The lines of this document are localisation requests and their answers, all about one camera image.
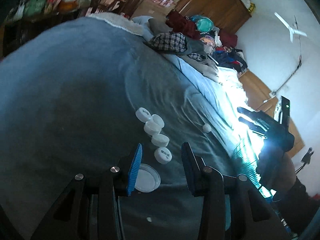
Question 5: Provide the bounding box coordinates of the plaid shirt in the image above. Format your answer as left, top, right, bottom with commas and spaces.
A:
150, 32, 187, 54

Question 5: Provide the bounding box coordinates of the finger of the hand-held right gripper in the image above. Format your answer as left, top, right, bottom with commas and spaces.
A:
238, 116, 267, 137
237, 106, 272, 125

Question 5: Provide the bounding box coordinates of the white duvet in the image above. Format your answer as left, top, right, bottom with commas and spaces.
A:
165, 54, 250, 140

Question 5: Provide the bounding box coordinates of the light blue plastic basket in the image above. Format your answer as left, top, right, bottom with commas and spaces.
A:
231, 140, 275, 202

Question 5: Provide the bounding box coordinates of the pile of plastic bottle caps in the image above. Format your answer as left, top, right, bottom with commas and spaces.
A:
135, 107, 212, 165

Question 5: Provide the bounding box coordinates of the white ceiling fan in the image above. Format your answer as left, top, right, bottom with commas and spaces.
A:
274, 12, 308, 43

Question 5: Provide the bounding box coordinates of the teal bag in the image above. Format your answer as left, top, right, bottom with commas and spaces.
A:
196, 17, 214, 32

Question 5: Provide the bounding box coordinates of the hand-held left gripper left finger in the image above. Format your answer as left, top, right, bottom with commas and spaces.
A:
30, 143, 143, 240

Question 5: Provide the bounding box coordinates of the dark red garment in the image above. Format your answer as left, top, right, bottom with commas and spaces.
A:
166, 10, 198, 38

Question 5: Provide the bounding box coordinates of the person's right forearm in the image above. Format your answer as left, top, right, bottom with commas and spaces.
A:
274, 152, 310, 233

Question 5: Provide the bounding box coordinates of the white fleece blanket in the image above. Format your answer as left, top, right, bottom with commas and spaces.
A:
86, 12, 150, 34

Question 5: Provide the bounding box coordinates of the wooden headboard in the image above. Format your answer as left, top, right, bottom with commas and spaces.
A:
239, 70, 305, 155

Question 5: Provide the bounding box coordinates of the orange bag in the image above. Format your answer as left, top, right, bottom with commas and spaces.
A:
59, 1, 77, 11

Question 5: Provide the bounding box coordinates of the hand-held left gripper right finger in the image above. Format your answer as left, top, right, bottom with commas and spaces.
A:
181, 142, 292, 240

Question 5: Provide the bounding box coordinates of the large white plastic lid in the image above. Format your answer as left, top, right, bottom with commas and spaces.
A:
134, 164, 161, 193

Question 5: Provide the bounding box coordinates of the thin wall cable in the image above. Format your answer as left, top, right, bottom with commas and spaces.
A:
272, 16, 303, 95

